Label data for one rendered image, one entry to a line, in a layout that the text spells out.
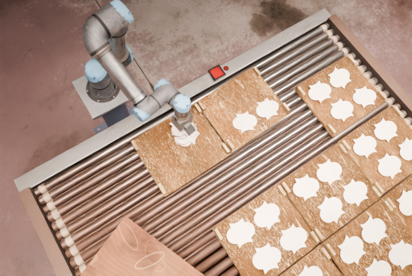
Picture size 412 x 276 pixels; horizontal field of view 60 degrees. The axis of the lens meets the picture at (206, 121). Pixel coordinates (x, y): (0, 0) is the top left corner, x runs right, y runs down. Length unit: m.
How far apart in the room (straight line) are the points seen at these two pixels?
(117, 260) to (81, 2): 2.52
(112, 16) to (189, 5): 2.01
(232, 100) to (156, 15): 1.65
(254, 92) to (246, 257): 0.88
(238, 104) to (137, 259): 0.95
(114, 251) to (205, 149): 0.66
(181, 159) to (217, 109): 0.34
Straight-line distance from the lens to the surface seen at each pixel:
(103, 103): 2.08
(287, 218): 1.90
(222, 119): 1.96
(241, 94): 2.03
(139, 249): 1.72
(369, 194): 2.08
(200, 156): 1.88
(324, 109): 2.13
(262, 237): 1.86
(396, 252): 2.10
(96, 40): 1.55
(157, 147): 1.90
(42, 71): 3.34
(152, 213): 1.85
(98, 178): 1.92
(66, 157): 1.99
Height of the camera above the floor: 2.75
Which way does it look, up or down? 69 degrees down
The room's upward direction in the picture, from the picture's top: 11 degrees clockwise
